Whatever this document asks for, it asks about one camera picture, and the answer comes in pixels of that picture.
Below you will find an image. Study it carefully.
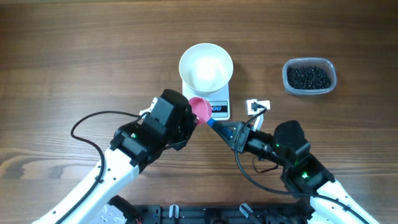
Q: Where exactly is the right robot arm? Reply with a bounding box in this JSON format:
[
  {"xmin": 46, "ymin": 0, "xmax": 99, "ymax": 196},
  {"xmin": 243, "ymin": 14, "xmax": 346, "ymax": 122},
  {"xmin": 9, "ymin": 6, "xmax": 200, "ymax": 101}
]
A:
[{"xmin": 207, "ymin": 119, "xmax": 377, "ymax": 223}]

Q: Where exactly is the clear plastic container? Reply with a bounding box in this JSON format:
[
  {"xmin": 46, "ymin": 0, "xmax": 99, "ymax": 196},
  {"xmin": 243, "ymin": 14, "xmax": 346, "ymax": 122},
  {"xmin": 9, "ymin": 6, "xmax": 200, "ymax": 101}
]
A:
[{"xmin": 282, "ymin": 57, "xmax": 337, "ymax": 96}]

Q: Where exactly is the black beans pile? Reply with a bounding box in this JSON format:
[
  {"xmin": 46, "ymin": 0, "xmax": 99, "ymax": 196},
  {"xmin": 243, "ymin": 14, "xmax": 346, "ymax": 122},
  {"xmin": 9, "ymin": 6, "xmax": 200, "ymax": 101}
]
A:
[{"xmin": 287, "ymin": 66, "xmax": 331, "ymax": 90}]

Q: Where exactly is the pink scoop blue handle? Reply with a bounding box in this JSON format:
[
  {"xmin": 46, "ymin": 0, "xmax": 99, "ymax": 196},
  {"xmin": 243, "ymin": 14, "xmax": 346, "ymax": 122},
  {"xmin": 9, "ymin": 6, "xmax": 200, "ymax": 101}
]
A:
[{"xmin": 189, "ymin": 97, "xmax": 216, "ymax": 127}]

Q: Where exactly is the right black camera cable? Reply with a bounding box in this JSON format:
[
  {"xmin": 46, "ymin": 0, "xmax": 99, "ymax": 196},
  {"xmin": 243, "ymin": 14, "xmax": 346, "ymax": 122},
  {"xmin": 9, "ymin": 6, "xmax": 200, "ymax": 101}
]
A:
[{"xmin": 233, "ymin": 104, "xmax": 373, "ymax": 224}]

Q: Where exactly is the white digital kitchen scale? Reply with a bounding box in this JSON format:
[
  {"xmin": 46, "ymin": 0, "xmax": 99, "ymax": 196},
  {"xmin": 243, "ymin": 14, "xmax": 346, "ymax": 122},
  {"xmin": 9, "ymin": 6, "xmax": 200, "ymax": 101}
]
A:
[{"xmin": 182, "ymin": 82, "xmax": 231, "ymax": 121}]

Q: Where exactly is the white bowl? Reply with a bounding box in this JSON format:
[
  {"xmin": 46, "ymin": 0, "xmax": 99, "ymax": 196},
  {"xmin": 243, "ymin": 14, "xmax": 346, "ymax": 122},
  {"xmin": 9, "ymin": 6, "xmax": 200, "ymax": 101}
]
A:
[{"xmin": 178, "ymin": 43, "xmax": 234, "ymax": 96}]

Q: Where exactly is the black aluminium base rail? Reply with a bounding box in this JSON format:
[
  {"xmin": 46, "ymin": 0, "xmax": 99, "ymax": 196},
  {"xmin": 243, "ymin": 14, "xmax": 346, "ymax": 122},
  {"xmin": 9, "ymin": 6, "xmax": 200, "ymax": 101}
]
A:
[{"xmin": 134, "ymin": 203, "xmax": 309, "ymax": 224}]

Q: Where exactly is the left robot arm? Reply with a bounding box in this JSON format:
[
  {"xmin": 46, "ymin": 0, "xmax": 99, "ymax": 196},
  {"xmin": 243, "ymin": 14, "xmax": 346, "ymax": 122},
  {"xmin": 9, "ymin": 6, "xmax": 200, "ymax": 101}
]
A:
[{"xmin": 37, "ymin": 89, "xmax": 197, "ymax": 223}]

